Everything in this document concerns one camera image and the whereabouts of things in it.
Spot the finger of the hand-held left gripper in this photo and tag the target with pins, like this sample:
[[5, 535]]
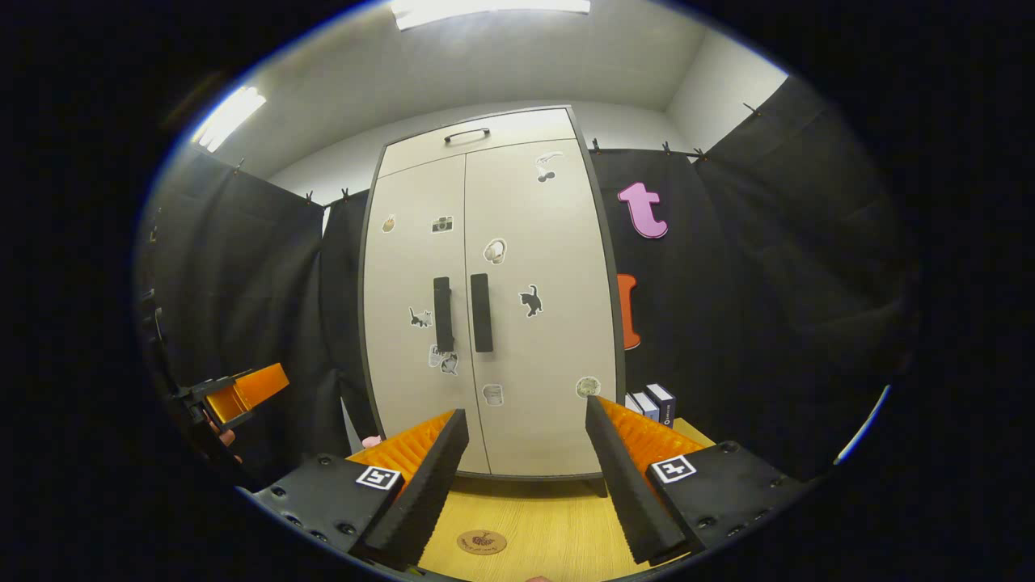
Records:
[[259, 386]]

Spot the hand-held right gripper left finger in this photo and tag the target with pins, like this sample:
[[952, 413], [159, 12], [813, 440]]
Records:
[[428, 501]]

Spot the white cabinet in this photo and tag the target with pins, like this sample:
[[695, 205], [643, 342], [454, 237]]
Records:
[[620, 356]]

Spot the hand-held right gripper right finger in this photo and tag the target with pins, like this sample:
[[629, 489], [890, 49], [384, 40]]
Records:
[[627, 493]]

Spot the black backdrop cloth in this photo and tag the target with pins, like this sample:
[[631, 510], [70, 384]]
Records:
[[768, 283]]

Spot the small dark box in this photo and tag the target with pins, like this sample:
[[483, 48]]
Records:
[[665, 406]]

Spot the white cabinet drawer front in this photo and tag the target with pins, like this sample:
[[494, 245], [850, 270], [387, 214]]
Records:
[[517, 133]]

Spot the round wooden coaster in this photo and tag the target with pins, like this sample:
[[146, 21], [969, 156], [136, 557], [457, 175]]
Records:
[[482, 541]]

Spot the white cabinet door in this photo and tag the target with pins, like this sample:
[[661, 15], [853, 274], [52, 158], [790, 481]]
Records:
[[558, 356], [404, 267]]

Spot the small white box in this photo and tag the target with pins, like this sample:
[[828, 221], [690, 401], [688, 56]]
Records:
[[645, 406], [631, 402]]

